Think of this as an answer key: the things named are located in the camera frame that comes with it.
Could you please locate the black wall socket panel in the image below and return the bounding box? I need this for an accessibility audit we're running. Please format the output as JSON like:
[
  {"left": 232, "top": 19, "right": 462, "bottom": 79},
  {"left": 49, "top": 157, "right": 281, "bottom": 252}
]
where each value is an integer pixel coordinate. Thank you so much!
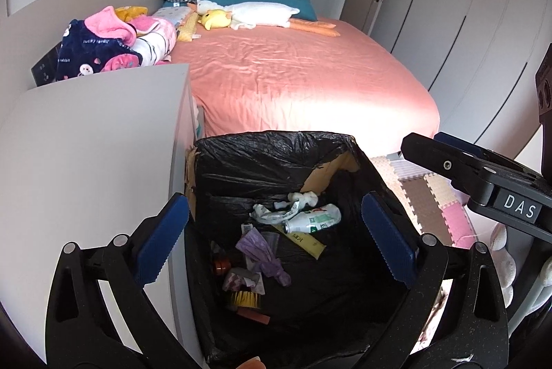
[{"left": 30, "top": 41, "right": 65, "bottom": 87}]

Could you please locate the bed with pink sheet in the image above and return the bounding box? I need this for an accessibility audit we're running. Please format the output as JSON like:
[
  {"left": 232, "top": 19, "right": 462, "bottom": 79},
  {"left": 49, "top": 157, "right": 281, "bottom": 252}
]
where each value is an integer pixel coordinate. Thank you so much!
[{"left": 166, "top": 18, "right": 441, "bottom": 139}]

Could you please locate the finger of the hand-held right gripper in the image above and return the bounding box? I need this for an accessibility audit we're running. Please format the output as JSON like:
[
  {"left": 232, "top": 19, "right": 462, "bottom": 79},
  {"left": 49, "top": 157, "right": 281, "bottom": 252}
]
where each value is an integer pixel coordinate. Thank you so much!
[
  {"left": 435, "top": 131, "right": 542, "bottom": 181},
  {"left": 400, "top": 132, "right": 497, "bottom": 202}
]

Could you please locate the white tissue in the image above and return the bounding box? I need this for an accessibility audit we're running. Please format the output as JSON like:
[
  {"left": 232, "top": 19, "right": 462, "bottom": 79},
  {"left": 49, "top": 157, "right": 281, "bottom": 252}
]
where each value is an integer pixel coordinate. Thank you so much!
[{"left": 274, "top": 190, "right": 322, "bottom": 210}]

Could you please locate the white pink striped blanket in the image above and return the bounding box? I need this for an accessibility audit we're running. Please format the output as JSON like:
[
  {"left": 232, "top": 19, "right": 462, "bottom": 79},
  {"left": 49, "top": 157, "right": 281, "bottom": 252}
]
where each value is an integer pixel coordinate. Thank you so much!
[{"left": 129, "top": 16, "right": 178, "bottom": 66}]

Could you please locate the blue white pillow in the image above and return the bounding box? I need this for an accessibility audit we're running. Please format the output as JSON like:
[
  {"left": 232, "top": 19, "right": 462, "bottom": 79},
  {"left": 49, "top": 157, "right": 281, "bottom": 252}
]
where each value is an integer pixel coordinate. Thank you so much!
[{"left": 151, "top": 4, "right": 194, "bottom": 27}]

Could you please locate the yellow snack packet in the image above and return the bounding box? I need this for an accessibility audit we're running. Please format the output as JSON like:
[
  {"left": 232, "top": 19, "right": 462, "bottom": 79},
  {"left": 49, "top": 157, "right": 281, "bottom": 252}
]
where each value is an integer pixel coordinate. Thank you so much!
[{"left": 272, "top": 223, "right": 325, "bottom": 260}]

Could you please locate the pink white wrapper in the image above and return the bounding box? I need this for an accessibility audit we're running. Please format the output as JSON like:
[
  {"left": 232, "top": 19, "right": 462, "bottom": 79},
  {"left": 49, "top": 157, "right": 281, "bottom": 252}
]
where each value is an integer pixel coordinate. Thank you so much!
[{"left": 222, "top": 268, "right": 266, "bottom": 296}]

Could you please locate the navy rabbit print blanket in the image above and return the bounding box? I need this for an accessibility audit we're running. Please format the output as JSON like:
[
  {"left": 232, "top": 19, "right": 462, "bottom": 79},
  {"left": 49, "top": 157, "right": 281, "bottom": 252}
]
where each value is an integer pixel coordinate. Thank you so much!
[{"left": 56, "top": 19, "right": 145, "bottom": 82}]

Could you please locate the pink fleece blanket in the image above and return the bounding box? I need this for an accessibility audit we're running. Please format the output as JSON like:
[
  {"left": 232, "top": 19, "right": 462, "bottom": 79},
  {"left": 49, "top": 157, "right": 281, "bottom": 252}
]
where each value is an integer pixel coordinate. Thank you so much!
[{"left": 84, "top": 6, "right": 139, "bottom": 46}]

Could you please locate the person's right hand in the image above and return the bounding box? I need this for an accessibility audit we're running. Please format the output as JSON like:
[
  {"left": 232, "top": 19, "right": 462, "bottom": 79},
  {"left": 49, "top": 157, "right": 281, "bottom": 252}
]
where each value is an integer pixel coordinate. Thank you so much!
[{"left": 491, "top": 226, "right": 517, "bottom": 303}]

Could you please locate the pastel foam puzzle mat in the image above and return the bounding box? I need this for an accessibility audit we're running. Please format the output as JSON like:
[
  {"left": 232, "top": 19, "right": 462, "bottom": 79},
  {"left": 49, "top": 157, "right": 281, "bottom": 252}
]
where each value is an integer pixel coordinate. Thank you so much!
[{"left": 371, "top": 153, "right": 492, "bottom": 249}]

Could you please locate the orange yellow plush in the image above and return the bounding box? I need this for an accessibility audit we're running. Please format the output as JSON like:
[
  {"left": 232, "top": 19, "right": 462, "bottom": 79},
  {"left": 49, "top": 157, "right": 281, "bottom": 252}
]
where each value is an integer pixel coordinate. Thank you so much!
[{"left": 114, "top": 6, "right": 149, "bottom": 22}]

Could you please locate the yellow bristle brush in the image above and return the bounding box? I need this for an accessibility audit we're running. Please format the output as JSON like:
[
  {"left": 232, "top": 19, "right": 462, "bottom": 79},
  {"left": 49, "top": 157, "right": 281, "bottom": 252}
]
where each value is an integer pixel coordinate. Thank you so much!
[{"left": 228, "top": 291, "right": 257, "bottom": 308}]

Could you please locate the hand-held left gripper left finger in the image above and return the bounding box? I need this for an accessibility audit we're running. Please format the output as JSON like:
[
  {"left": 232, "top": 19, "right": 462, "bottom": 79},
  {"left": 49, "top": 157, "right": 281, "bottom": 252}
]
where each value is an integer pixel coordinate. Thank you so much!
[{"left": 45, "top": 192, "right": 190, "bottom": 369}]

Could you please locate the white wardrobe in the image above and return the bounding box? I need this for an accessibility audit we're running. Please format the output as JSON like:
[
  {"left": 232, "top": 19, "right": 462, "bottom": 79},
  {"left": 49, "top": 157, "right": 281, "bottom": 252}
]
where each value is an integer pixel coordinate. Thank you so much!
[{"left": 388, "top": 0, "right": 552, "bottom": 163}]

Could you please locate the orange sticky note pad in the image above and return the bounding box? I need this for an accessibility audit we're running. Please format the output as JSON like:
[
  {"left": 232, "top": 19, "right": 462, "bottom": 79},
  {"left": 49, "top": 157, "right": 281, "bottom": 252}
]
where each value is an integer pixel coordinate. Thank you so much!
[{"left": 236, "top": 306, "right": 272, "bottom": 325}]

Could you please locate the cardboard bin with black bag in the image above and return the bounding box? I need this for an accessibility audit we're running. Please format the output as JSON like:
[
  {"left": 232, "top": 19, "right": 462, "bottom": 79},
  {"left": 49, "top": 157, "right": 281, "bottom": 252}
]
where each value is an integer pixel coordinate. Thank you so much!
[{"left": 185, "top": 130, "right": 449, "bottom": 367}]

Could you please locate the yellow knit cloth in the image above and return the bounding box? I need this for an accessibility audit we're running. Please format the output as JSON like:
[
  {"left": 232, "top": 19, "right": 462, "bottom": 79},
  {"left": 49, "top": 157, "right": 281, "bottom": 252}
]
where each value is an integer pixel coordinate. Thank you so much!
[{"left": 177, "top": 12, "right": 203, "bottom": 44}]

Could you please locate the white goose plush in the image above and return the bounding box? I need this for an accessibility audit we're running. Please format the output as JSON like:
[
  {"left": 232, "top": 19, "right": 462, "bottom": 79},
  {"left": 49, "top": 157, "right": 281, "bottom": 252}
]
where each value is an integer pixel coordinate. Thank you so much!
[{"left": 196, "top": 0, "right": 341, "bottom": 39}]

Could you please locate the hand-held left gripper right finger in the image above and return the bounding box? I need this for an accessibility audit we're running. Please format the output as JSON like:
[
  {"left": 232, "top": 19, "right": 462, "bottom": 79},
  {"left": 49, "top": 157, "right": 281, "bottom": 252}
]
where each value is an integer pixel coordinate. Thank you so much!
[{"left": 361, "top": 191, "right": 510, "bottom": 369}]

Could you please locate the white milk bottle green print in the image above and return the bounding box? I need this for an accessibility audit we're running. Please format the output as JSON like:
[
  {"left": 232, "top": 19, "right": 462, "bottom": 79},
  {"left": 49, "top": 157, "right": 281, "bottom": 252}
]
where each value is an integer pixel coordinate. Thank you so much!
[{"left": 282, "top": 204, "right": 342, "bottom": 234}]

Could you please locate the purple plastic bag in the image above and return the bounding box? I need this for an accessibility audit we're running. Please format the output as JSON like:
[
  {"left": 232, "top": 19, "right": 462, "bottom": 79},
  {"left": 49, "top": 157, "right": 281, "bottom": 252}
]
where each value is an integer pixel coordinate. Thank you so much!
[{"left": 235, "top": 229, "right": 292, "bottom": 288}]

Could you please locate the pink floral fabric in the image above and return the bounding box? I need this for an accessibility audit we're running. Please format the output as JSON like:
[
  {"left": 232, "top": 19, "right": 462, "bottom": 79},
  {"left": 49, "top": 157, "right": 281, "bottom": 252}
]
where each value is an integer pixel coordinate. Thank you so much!
[{"left": 100, "top": 52, "right": 144, "bottom": 72}]

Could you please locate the clear plastic cup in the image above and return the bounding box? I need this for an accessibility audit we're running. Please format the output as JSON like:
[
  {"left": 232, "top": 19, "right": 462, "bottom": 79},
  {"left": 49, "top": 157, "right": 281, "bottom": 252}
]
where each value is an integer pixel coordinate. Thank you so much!
[{"left": 261, "top": 232, "right": 283, "bottom": 251}]

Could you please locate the yellow duck plush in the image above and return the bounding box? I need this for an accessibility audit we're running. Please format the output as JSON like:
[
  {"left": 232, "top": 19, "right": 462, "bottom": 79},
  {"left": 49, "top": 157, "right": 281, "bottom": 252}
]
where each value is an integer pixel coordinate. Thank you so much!
[{"left": 197, "top": 9, "right": 234, "bottom": 31}]

